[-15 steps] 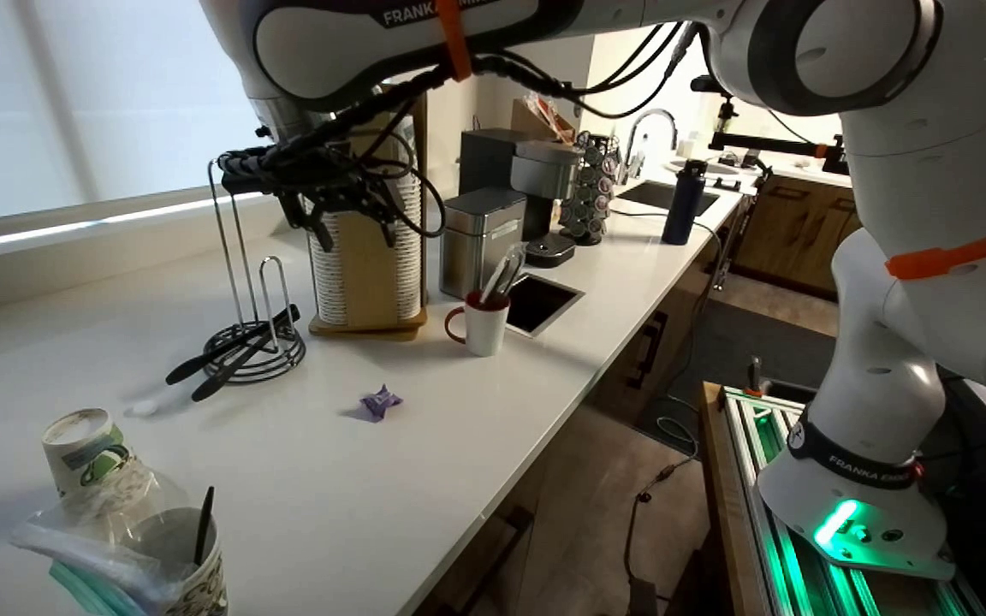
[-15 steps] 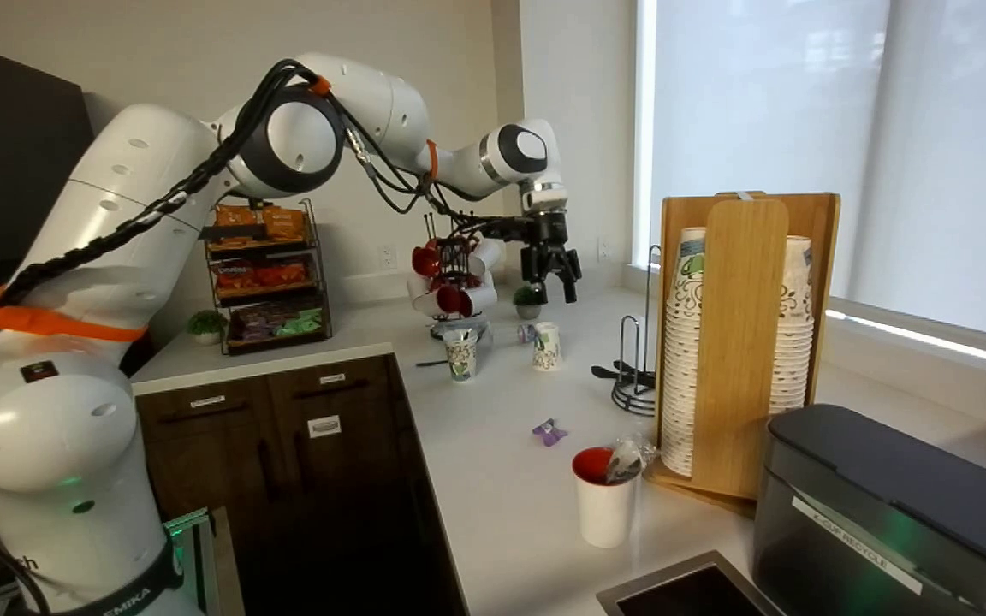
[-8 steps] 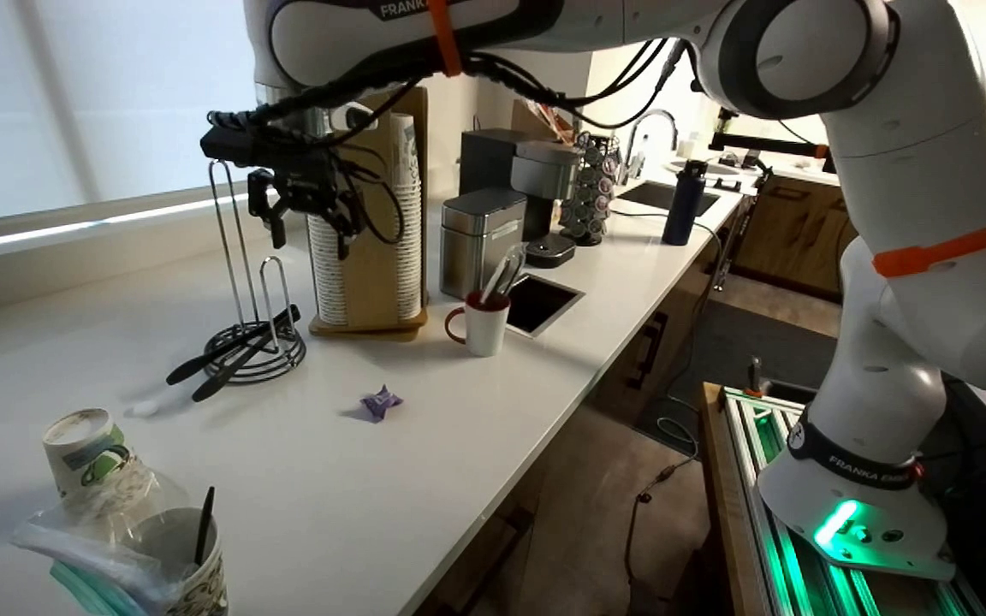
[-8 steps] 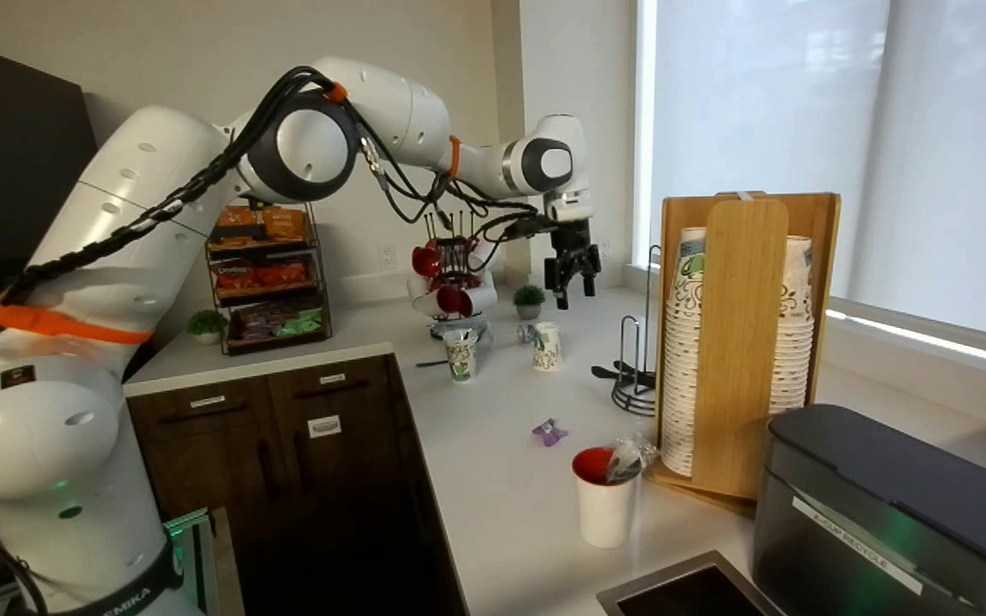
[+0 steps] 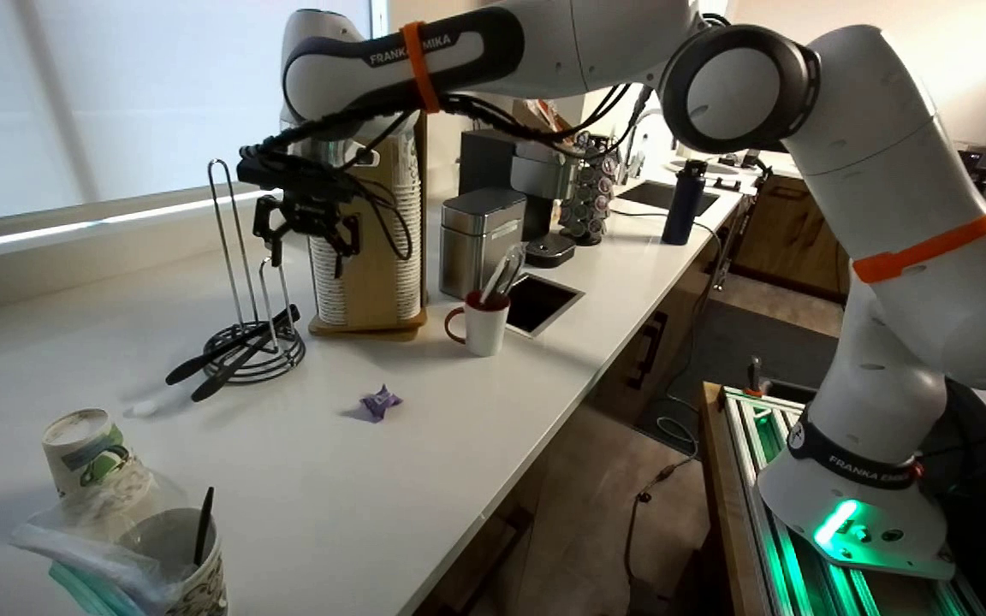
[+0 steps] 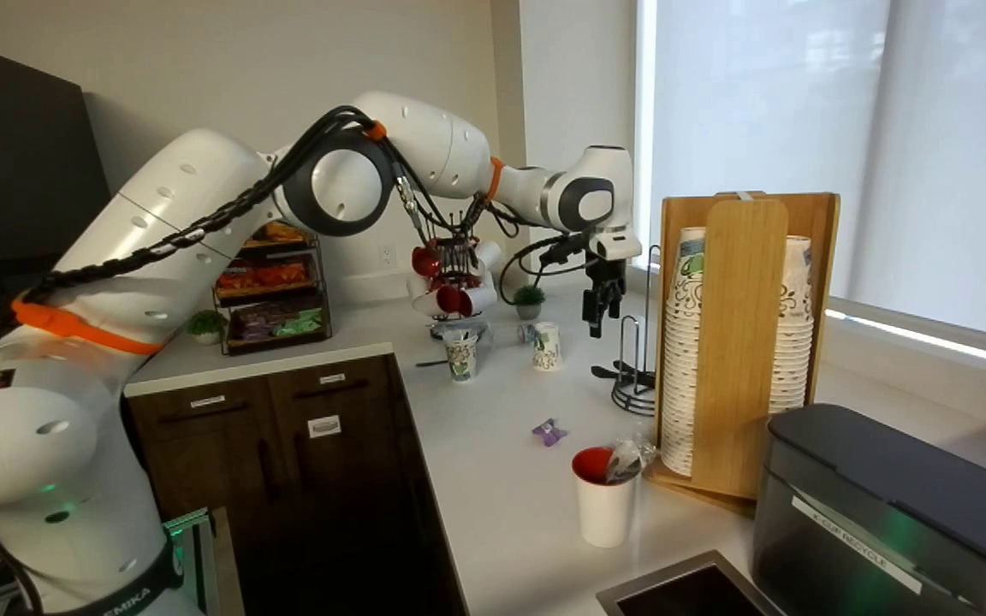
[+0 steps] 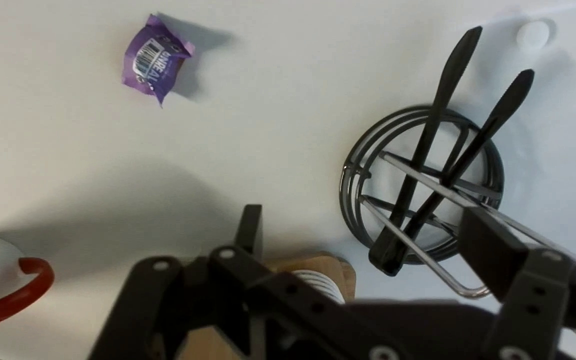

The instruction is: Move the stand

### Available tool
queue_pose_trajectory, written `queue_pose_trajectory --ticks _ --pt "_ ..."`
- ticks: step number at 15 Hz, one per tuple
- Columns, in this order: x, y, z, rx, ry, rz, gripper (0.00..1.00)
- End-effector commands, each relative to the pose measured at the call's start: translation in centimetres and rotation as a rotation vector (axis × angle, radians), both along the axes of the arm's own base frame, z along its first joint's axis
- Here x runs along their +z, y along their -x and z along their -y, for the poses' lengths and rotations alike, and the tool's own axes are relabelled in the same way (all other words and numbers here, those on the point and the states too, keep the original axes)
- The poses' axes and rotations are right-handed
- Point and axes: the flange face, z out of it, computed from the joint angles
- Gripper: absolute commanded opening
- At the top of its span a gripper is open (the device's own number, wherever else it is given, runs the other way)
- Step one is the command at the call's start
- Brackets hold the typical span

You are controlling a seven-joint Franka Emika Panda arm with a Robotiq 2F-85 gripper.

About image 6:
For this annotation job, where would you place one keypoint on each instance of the small green potted plant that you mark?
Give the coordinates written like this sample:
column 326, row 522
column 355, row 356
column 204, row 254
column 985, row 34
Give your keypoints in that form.
column 528, row 297

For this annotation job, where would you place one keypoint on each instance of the black wall panel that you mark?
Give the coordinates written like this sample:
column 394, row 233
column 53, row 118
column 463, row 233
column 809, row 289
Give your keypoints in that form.
column 16, row 171

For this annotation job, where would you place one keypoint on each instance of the white mug red interior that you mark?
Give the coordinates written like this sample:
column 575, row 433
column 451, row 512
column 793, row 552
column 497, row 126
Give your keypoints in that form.
column 605, row 506

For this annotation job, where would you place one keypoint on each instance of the mug tree with red mugs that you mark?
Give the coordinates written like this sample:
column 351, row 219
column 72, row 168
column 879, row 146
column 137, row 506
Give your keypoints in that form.
column 447, row 279

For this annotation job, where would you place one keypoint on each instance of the stainless steel trash can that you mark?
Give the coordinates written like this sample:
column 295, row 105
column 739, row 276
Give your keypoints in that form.
column 892, row 515

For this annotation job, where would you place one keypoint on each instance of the small green object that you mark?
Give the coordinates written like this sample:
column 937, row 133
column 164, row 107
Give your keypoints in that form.
column 205, row 325

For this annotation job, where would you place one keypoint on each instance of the dark wooden cabinet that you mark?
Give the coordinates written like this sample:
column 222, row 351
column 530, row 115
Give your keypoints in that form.
column 290, row 491

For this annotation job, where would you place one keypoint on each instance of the purple candy wrapper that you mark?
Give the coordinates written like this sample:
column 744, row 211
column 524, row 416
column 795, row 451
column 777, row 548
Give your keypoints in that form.
column 549, row 433

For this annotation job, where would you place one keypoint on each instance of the wooden cup dispenser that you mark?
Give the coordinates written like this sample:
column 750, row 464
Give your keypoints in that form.
column 744, row 344

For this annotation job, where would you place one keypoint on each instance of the stainless steel sink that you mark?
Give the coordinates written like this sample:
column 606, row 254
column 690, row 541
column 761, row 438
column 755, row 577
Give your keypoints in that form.
column 685, row 586

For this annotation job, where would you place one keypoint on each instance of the white window blind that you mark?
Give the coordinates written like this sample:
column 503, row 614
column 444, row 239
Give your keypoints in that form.
column 857, row 137

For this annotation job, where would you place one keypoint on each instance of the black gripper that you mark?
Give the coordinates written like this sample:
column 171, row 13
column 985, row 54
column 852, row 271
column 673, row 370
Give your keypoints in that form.
column 606, row 279

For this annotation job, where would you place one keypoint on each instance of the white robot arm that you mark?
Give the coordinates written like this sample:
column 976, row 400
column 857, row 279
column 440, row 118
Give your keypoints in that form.
column 171, row 227

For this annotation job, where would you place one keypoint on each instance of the white paper cup stack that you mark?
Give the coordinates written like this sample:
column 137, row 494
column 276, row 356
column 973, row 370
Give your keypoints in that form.
column 793, row 330
column 682, row 344

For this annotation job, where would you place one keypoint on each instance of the white cabinet label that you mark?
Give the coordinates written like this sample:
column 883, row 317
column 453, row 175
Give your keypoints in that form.
column 322, row 426

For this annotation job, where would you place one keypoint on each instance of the plastic wrapped utensil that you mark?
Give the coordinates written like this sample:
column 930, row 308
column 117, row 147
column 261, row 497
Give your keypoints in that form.
column 627, row 458

